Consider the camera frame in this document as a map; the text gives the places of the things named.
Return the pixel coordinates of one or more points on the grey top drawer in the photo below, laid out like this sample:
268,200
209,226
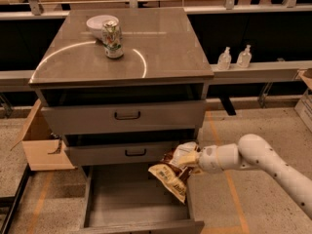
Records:
119,118

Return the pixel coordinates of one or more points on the open cardboard box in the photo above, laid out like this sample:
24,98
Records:
43,150

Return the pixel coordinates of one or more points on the right clear sanitizer bottle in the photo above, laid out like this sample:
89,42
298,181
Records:
244,57

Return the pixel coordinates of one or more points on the clear sanitizer bottle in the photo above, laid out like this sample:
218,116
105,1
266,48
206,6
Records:
224,60
244,57

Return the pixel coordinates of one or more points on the black floor frame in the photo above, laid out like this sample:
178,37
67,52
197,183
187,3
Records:
12,202

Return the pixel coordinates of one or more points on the white bowl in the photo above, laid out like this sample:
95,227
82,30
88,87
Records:
94,24

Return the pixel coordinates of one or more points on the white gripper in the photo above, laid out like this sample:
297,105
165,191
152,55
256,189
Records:
209,159

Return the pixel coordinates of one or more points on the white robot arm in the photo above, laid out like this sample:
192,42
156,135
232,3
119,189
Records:
253,152

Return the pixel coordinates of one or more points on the grey middle drawer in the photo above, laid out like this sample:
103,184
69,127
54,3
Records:
119,153

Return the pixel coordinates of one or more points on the grey drawer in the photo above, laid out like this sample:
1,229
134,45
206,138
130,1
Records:
119,118
119,153
128,199

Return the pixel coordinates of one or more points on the grey drawer cabinet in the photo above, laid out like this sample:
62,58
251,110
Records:
162,62

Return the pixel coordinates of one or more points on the white box at right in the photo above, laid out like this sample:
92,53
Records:
304,106

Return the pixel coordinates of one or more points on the brown chip bag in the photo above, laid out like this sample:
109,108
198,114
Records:
170,174

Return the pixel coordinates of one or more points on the grey bottom drawer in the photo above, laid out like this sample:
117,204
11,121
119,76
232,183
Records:
128,199

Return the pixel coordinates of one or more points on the green white soda can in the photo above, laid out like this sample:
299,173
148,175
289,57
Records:
111,39

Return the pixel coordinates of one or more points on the grey metal rail shelf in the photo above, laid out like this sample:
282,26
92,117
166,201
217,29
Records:
258,72

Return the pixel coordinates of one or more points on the left clear sanitizer bottle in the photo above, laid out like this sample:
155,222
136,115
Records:
224,60

